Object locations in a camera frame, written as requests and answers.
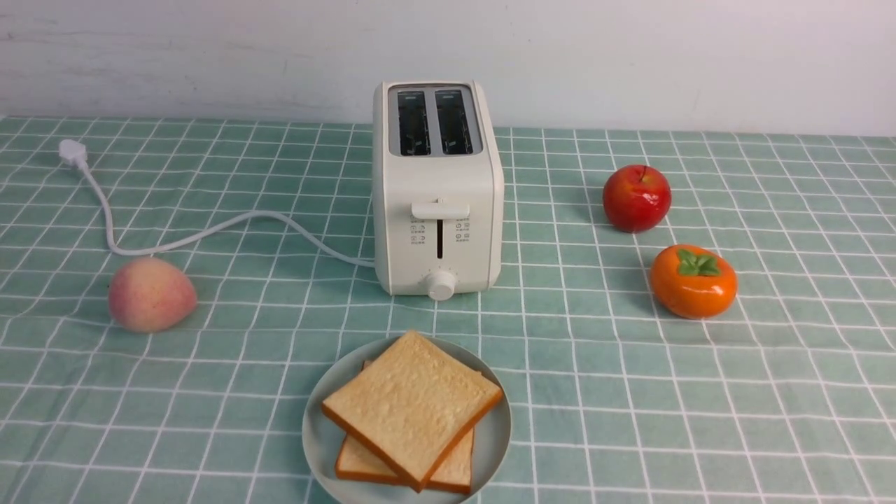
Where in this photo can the toasted bread slice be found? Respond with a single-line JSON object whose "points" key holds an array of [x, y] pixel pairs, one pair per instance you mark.
{"points": [[356, 462], [412, 406]]}

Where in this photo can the white two-slot toaster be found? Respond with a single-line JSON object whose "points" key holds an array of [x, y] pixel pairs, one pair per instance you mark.
{"points": [[438, 189]]}

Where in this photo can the red apple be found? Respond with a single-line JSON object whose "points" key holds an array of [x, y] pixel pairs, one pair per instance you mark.
{"points": [[636, 198]]}

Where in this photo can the light green round plate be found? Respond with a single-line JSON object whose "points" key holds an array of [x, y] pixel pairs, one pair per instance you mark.
{"points": [[321, 441]]}

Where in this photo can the orange persimmon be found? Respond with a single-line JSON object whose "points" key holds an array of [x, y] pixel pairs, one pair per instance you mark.
{"points": [[693, 282]]}

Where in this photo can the pink peach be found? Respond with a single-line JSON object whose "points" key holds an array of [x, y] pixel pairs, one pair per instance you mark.
{"points": [[149, 295]]}

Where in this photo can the green checkered tablecloth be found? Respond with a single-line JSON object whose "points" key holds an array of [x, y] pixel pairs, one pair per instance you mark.
{"points": [[787, 397]]}

